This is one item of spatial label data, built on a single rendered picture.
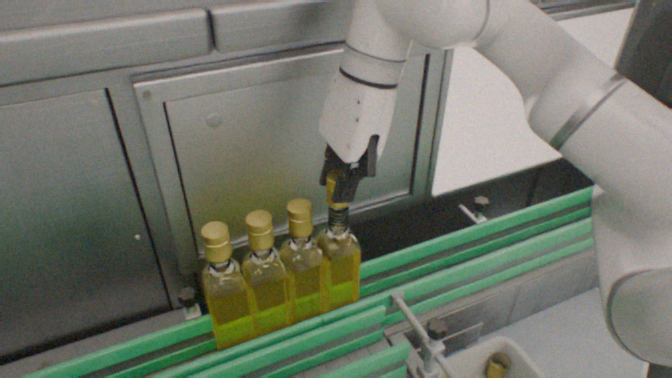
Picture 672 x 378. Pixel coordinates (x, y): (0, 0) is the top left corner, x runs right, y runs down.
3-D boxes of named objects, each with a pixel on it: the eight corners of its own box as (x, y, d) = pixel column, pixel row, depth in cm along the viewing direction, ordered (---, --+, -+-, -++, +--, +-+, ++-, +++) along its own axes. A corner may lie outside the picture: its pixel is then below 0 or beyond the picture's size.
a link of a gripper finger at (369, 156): (363, 108, 59) (343, 131, 64) (379, 164, 56) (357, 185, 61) (371, 108, 60) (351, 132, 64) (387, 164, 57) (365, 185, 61)
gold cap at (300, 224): (307, 218, 71) (306, 194, 68) (317, 233, 68) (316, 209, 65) (284, 225, 69) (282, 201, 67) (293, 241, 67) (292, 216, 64)
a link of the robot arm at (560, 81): (545, 160, 44) (385, 26, 51) (581, 135, 54) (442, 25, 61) (617, 84, 39) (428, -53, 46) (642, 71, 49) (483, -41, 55)
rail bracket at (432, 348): (399, 321, 85) (406, 270, 77) (457, 405, 72) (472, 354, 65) (384, 326, 84) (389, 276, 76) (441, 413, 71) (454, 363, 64)
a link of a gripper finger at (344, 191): (342, 157, 62) (329, 200, 65) (352, 170, 60) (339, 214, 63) (363, 157, 64) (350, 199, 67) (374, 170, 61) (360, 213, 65)
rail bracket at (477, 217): (461, 232, 104) (472, 181, 96) (481, 252, 99) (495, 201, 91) (445, 237, 103) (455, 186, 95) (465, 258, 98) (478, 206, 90)
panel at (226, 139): (576, 148, 112) (630, -6, 92) (586, 154, 110) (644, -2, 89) (178, 265, 82) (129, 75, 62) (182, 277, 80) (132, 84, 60)
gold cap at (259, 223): (270, 231, 68) (268, 206, 66) (277, 247, 66) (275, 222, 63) (245, 237, 67) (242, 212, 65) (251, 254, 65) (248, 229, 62)
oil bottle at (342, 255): (344, 306, 88) (347, 215, 75) (358, 330, 84) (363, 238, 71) (315, 316, 86) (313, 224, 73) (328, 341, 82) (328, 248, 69)
